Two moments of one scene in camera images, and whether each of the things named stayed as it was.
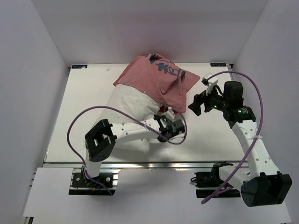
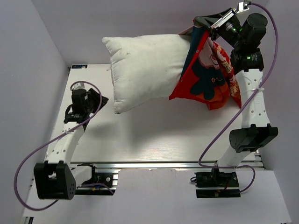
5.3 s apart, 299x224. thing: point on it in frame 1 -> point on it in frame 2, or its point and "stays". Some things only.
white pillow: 128,104 -> 145,68
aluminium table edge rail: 76,165 stays
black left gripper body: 161,141 -> 88,109
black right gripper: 202,98 -> 214,20
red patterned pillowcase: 160,77 -> 208,76
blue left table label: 79,66 stays
